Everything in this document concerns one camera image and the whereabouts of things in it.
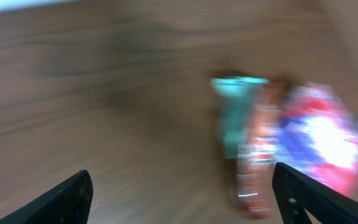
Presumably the red orange snack bar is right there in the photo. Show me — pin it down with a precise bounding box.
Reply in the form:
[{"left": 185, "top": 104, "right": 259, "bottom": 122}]
[{"left": 236, "top": 78, "right": 291, "bottom": 219}]

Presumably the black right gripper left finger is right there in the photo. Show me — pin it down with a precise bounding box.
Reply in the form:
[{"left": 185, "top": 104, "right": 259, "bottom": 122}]
[{"left": 0, "top": 170, "right": 93, "bottom": 224}]

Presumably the purple tissue pack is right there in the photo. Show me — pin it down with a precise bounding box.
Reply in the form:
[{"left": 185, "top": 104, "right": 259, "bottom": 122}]
[{"left": 275, "top": 83, "right": 358, "bottom": 197}]

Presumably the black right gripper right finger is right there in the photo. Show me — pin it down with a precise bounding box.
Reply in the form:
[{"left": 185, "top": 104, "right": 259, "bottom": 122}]
[{"left": 272, "top": 162, "right": 358, "bottom": 224}]

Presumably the mint green wipes pack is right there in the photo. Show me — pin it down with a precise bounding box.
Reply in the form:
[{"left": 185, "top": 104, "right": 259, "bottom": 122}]
[{"left": 210, "top": 77, "right": 269, "bottom": 159}]

